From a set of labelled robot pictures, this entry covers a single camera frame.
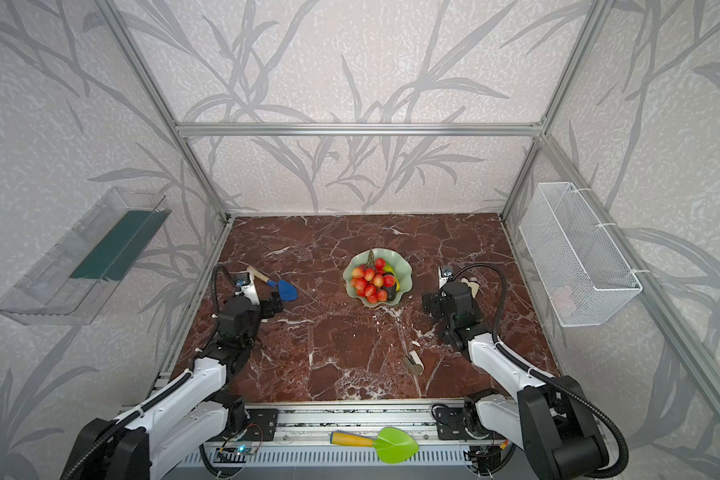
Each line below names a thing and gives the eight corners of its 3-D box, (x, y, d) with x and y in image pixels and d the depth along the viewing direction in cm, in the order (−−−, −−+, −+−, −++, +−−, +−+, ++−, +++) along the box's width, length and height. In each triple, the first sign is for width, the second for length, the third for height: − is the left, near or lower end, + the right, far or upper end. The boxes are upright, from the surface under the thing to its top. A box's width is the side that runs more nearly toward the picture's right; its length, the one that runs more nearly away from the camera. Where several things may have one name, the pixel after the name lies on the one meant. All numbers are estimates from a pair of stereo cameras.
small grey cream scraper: (416, 379, 83) (417, 376, 81) (402, 361, 86) (402, 358, 84) (427, 369, 85) (428, 366, 83) (412, 352, 88) (413, 349, 86)
